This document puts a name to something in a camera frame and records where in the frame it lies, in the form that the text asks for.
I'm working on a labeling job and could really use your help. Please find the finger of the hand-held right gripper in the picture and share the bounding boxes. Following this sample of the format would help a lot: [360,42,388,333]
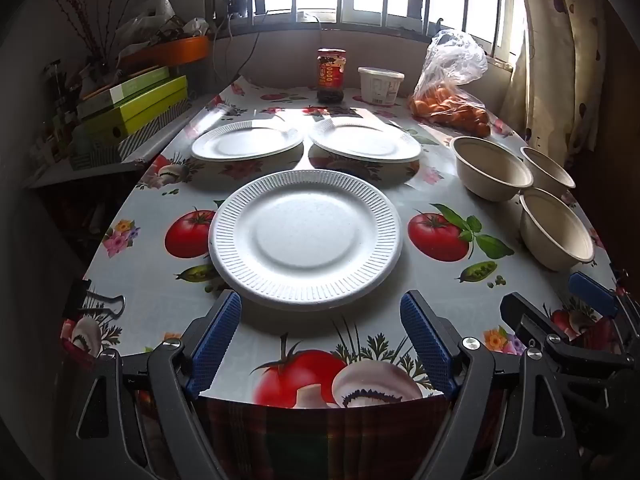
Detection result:
[500,292,636,367]
[569,271,640,322]

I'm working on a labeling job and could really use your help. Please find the plaid cloth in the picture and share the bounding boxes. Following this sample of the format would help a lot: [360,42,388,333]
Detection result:
[135,390,506,480]

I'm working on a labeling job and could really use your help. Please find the black binder clip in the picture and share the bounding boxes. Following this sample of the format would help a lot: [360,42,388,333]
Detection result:
[62,277,126,321]

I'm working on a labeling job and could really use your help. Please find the dark cable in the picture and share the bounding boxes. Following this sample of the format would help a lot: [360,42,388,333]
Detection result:
[212,10,266,91]

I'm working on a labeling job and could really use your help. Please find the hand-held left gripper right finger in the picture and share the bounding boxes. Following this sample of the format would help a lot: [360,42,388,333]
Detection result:
[400,290,583,480]

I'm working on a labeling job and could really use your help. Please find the spotted cream curtain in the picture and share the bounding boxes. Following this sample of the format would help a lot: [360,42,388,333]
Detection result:
[515,0,613,166]

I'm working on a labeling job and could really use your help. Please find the clear plastic bag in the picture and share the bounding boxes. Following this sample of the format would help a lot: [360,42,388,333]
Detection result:
[409,30,492,138]

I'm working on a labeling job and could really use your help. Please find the vegetable print tablecloth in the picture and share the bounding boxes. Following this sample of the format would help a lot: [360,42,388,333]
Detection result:
[60,77,621,408]

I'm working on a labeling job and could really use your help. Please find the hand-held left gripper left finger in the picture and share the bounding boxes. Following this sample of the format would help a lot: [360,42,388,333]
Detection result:
[65,290,243,480]

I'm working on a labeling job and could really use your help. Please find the crumpled plastic bags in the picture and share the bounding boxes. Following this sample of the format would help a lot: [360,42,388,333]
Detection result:
[115,0,208,46]

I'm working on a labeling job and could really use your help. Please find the beige paper bowl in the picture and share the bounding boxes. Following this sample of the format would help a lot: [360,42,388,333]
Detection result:
[520,146,577,200]
[449,136,534,203]
[519,187,596,273]

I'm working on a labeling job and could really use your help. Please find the red label sauce jar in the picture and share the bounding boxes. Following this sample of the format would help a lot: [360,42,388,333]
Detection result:
[316,48,347,105]

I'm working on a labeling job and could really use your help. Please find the white ribbed foam plate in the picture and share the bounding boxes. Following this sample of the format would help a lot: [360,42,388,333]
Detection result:
[208,170,403,312]
[191,121,304,162]
[308,119,422,163]

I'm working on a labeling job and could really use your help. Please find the white plastic tub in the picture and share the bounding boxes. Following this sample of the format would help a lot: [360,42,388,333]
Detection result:
[357,66,405,107]

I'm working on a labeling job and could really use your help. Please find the white side shelf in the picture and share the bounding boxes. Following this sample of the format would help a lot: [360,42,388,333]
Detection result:
[27,110,201,190]

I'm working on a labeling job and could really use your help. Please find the pile of small oranges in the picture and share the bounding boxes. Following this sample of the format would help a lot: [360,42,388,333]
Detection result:
[410,85,491,138]

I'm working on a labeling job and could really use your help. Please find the dry branches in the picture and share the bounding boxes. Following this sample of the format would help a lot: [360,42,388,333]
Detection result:
[47,0,126,61]

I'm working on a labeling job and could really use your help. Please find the flat white and green box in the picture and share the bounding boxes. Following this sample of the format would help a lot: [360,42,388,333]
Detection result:
[80,66,173,107]

